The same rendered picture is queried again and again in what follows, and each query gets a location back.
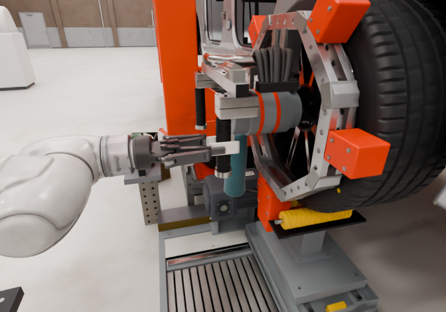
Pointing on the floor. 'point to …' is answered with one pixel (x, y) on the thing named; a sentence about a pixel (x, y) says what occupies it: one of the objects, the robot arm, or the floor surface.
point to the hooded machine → (13, 56)
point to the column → (150, 201)
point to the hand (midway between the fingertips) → (223, 145)
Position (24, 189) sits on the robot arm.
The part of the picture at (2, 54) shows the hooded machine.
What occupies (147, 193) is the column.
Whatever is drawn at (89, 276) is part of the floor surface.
